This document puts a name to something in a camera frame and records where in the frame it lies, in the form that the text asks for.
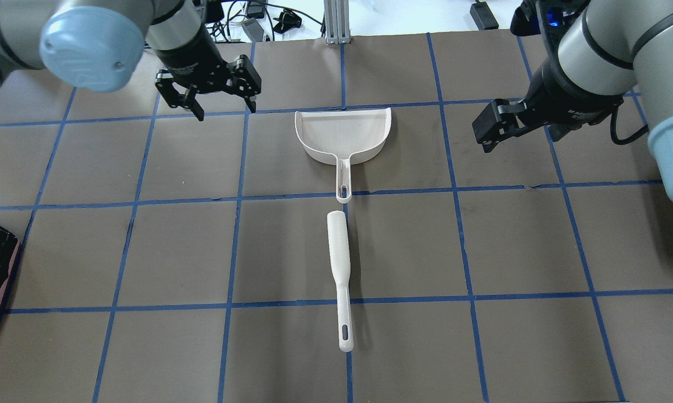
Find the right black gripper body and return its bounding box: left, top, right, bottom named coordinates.
left=472, top=58, right=623, bottom=153

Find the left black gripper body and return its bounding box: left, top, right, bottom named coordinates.
left=155, top=28, right=262, bottom=121

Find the beige plastic dustpan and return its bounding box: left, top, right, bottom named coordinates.
left=294, top=108, right=392, bottom=204

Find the white hand brush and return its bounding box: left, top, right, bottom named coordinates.
left=326, top=210, right=354, bottom=353

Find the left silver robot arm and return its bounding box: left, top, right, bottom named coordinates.
left=0, top=1, right=262, bottom=120

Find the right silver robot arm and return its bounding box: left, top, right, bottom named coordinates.
left=472, top=1, right=673, bottom=202

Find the black power adapter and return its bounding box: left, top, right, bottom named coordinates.
left=469, top=1, right=499, bottom=31

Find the aluminium frame post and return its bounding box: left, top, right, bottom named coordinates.
left=323, top=0, right=352, bottom=44

